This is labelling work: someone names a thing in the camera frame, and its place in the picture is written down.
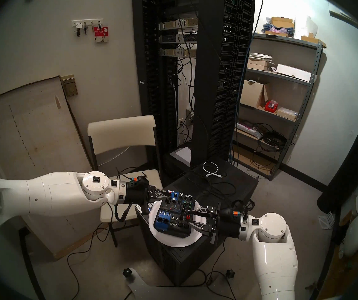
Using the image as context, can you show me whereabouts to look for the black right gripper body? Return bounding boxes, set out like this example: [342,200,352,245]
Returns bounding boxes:
[210,203,241,245]

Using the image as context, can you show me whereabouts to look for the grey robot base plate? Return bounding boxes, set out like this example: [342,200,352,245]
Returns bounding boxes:
[126,268,212,300]

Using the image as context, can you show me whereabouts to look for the white cable coil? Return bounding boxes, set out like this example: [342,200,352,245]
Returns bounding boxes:
[248,52,274,62]

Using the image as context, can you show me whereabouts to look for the thick black hose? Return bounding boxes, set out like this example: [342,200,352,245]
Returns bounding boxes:
[19,227,45,300]

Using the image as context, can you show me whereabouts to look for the thin white coiled cable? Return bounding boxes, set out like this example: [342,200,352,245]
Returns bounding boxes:
[202,161,224,178]

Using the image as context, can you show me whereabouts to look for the white paper bag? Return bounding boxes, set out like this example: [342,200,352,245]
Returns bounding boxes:
[293,15,318,38]

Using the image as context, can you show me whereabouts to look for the pink and blue bag stack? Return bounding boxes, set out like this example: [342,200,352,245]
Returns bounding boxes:
[262,23,294,37]

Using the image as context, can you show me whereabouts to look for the large pale wooden board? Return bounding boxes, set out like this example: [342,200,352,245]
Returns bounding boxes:
[0,76,100,259]

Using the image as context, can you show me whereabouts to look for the white flat box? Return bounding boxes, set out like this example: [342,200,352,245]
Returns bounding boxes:
[275,64,312,82]

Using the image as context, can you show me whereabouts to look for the large black foam panel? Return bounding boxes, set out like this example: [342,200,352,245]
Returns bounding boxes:
[317,99,358,214]

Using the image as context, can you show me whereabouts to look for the white oval device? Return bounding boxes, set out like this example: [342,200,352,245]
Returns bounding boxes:
[343,214,358,257]

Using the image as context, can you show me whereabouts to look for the grey metal shelf unit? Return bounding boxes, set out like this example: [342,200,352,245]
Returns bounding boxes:
[232,33,327,181]

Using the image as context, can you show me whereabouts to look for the flat brown cardboard sheet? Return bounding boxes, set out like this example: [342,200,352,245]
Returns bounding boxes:
[237,145,279,175]

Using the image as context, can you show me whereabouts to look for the small beige box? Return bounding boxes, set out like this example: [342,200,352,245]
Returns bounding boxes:
[247,59,275,71]

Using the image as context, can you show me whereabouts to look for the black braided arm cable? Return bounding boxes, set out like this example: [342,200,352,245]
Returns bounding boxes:
[113,167,148,223]

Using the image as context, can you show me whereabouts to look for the grey flat box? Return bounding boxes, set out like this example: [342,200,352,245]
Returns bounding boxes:
[170,146,192,164]

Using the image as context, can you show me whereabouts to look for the black floor cable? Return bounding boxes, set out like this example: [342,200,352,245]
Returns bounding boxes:
[67,223,117,300]

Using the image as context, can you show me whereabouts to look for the black and blue audio mixer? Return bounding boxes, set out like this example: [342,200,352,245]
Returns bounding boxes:
[153,191,196,239]

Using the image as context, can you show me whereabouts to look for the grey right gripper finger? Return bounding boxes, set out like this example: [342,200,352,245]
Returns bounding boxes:
[188,206,218,218]
[188,221,217,237]

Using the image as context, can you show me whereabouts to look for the flat tan box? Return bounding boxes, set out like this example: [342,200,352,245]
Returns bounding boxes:
[276,107,298,121]

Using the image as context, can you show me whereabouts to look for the black rack cable manager column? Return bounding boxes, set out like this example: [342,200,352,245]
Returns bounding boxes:
[132,0,182,178]

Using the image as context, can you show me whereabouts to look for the white round plate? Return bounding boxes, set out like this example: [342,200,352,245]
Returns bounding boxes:
[148,199,207,248]

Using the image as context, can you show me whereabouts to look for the beige wall control plate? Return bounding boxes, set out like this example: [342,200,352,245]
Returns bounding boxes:
[61,74,79,98]

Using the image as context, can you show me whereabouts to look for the white and pink package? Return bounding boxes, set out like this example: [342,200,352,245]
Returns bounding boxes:
[236,121,264,139]

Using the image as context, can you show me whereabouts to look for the white lattice bracket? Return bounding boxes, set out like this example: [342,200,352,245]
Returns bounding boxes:
[318,211,336,229]

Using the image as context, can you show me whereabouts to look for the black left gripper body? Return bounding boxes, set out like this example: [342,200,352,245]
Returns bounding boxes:
[125,176,151,215]

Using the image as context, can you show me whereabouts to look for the small open cardboard box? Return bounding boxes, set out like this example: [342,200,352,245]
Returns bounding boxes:
[301,34,327,48]

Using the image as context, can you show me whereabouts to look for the beige folding chair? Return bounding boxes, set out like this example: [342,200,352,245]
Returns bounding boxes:
[87,115,164,248]

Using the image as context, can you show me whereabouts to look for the white key hook rack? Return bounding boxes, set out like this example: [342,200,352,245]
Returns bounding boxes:
[71,19,103,28]

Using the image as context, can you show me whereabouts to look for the beige rack unit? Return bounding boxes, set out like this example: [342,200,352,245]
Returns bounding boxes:
[159,48,197,58]
[159,18,198,31]

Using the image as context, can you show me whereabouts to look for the black cable bundle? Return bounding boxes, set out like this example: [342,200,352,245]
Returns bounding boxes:
[254,123,295,151]

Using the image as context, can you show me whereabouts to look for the closed cardboard box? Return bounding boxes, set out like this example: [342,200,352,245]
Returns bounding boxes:
[270,17,295,28]

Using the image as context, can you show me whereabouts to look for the black server rack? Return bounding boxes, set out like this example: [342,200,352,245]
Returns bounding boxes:
[192,0,256,168]

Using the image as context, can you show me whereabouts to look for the dark grey rack unit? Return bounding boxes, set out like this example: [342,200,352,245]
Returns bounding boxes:
[160,34,197,44]

